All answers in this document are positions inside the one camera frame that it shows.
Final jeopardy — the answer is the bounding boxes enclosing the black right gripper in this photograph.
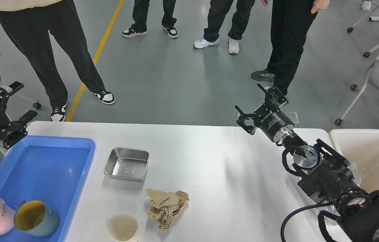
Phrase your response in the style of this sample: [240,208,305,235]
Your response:
[235,84,294,143]

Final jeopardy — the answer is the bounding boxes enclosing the blue-green mug yellow inside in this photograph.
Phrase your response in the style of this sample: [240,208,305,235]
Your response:
[13,200,60,237]

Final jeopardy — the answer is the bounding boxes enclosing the stainless steel rectangular tray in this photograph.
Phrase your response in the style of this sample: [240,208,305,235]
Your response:
[103,148,150,183]

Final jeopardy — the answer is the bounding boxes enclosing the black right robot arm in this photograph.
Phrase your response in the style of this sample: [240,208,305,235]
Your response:
[235,84,379,242]

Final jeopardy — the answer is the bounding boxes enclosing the blue plastic tray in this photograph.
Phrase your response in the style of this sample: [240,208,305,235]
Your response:
[0,135,95,242]

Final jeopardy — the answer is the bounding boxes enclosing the person in cream top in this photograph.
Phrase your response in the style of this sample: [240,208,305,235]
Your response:
[0,0,115,122]

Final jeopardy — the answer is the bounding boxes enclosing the person with grey sneakers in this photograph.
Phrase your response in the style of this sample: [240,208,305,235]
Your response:
[251,0,330,95]

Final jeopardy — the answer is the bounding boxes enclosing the person with white sneakers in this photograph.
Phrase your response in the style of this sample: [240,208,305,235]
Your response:
[193,0,256,55]

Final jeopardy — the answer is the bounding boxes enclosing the white plastic bin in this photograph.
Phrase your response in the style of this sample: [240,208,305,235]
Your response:
[329,129,379,193]

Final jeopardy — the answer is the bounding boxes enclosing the crushed clear plastic bottle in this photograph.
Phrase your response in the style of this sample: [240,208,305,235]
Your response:
[312,161,361,226]

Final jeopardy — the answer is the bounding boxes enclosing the crumpled brown paper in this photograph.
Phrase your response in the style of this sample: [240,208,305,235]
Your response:
[145,188,189,233]

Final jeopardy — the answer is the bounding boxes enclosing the white paper cup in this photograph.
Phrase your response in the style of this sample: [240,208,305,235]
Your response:
[106,213,140,242]

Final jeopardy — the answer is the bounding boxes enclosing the person with black-white sneakers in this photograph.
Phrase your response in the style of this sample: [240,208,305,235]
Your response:
[122,0,178,39]

